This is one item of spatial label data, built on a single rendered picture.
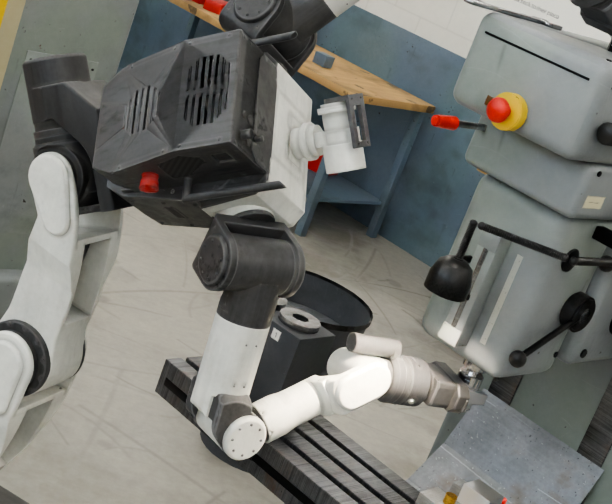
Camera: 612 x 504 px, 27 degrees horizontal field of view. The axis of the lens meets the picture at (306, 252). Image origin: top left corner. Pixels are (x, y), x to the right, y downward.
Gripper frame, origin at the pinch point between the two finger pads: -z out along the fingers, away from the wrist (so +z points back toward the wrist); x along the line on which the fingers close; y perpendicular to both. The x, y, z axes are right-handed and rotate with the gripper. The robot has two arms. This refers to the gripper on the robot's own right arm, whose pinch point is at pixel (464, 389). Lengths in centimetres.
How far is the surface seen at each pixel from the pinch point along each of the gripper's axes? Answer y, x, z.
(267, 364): 18.9, 37.6, 18.6
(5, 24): -9, 162, 58
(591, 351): -14.1, -5.4, -19.2
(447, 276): -25.6, -13.7, 24.4
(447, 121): -47, 0, 27
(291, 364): 15.8, 32.9, 16.2
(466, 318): -16.2, -6.2, 11.3
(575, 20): -44, 394, -298
